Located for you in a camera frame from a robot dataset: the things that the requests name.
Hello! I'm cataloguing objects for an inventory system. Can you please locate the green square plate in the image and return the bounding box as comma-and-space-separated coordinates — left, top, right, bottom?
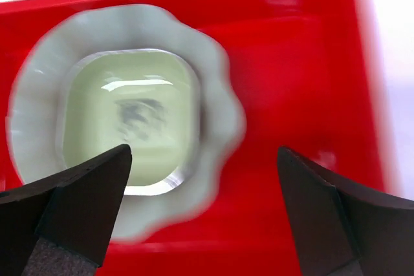
56, 48, 201, 196

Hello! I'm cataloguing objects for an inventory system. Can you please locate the green scalloped bowl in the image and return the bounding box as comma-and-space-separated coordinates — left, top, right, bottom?
6, 4, 245, 242

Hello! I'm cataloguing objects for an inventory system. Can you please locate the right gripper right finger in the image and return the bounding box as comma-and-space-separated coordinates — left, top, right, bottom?
277, 147, 413, 275

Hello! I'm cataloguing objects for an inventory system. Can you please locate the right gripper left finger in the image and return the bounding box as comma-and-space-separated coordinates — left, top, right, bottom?
1, 144, 132, 275

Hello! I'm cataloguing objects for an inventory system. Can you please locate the red plastic bin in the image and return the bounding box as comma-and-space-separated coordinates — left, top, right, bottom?
1, 0, 385, 275

